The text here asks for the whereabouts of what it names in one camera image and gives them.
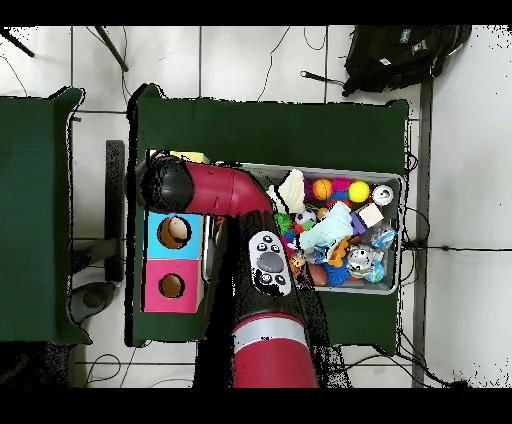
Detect black cable with plug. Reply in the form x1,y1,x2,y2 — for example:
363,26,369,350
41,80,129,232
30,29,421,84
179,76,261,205
300,70,347,88

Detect cream yellow cloth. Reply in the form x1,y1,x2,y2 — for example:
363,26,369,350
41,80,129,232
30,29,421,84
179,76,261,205
270,168,307,215

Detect silver drink can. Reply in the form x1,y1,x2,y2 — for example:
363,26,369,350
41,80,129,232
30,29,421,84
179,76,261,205
347,247,376,277

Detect dark green side tablecloth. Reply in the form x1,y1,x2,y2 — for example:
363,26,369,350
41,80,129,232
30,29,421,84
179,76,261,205
0,86,91,345

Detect clear mesh bin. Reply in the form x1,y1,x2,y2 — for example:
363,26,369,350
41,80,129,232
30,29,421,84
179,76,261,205
202,162,406,296

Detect mint green cloth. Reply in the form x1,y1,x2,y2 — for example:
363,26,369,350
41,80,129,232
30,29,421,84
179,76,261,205
299,201,355,253

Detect thin black floor cable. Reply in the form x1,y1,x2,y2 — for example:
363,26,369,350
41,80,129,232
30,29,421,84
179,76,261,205
255,25,293,103

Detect black backpack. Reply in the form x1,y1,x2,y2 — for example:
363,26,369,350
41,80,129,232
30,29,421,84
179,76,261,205
342,25,473,97

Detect pink spiky ball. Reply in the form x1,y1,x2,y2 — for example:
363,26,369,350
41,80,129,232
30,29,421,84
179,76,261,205
331,176,355,201

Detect wooden box with three holes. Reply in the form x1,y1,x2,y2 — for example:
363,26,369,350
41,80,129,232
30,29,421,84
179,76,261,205
143,149,211,315

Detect black tripod leg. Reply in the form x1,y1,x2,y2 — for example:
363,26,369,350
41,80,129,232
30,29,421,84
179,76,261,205
94,25,129,73
0,27,37,59

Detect grey round base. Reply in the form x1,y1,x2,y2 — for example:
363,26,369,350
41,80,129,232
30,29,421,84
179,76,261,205
70,281,117,325

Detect small soccer ball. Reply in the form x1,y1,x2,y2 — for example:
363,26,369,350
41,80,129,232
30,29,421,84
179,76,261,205
293,210,318,232

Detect small orange basketball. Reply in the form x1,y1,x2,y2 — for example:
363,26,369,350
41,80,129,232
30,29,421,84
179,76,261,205
311,177,334,201

